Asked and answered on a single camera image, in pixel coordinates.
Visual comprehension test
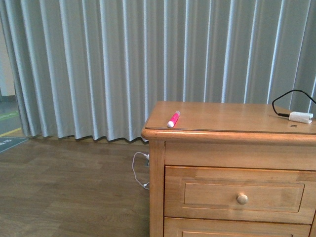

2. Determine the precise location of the pink marker with white cap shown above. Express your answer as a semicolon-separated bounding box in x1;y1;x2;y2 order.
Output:
167;111;181;128

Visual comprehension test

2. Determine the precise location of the wooden drawer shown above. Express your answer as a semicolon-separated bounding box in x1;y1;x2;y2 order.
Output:
163;218;310;237
164;166;316;224

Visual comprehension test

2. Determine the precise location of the wooden nightstand cabinet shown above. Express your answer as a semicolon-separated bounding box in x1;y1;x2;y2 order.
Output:
142;102;316;237

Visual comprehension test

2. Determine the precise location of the grey pleated curtain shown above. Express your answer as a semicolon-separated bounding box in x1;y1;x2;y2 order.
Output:
0;0;316;140

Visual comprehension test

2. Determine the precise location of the small white device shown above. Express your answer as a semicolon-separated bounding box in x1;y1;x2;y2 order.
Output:
289;112;314;124

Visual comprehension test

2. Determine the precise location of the dark floor mat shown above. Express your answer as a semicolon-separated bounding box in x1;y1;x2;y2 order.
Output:
0;137;28;153

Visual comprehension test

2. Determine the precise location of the white charger cable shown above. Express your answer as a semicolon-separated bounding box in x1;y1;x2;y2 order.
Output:
132;152;151;191

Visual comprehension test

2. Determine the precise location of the black cable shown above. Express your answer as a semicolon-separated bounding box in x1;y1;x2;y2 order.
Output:
272;89;316;118

